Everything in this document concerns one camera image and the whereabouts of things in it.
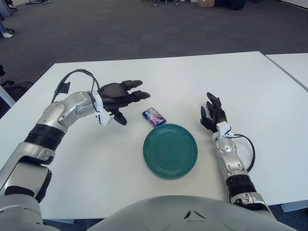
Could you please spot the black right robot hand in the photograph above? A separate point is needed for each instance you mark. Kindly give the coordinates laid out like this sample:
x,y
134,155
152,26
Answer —
x,y
219,115

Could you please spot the black chair casters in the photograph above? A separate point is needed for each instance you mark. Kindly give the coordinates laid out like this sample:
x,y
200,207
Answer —
x,y
156,2

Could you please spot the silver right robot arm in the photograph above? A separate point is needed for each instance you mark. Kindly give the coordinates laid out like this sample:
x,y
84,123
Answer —
x,y
226,146

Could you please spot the black floor stand base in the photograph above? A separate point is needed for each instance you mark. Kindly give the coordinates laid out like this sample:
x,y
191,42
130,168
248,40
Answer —
x,y
37,2

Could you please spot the brown cardboard box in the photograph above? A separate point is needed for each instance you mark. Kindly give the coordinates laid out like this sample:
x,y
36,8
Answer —
x,y
205,3

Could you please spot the white desk leg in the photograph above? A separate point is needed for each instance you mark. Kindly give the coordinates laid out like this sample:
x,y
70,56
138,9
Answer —
x,y
7,97

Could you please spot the blue purple gum box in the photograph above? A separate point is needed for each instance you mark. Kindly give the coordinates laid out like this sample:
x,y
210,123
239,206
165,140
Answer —
x,y
154,117

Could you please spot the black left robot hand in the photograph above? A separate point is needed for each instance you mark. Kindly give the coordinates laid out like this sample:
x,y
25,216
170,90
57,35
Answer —
x,y
113,95

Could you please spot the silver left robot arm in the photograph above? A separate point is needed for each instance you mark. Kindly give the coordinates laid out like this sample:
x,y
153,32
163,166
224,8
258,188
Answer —
x,y
72,106

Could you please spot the white shoe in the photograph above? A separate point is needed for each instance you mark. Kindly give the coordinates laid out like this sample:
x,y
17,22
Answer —
x,y
8,35

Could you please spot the blue jeans leg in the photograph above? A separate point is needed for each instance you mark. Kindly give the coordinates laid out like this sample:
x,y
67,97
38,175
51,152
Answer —
x,y
2,26

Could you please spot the round green plate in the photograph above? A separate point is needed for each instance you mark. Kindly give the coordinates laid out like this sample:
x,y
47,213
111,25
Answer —
x,y
170,151

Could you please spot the white table frame foot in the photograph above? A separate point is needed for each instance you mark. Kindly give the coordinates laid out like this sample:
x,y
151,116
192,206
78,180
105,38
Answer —
x,y
293,208

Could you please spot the grey robot torso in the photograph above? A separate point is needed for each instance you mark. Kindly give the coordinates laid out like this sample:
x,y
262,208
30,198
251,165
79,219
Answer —
x,y
168,214

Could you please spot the large black bag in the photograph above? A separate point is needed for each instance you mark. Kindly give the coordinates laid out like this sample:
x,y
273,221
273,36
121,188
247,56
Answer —
x,y
229,4

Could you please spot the black office chair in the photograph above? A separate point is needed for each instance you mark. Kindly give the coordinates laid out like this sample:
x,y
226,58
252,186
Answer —
x,y
16,89

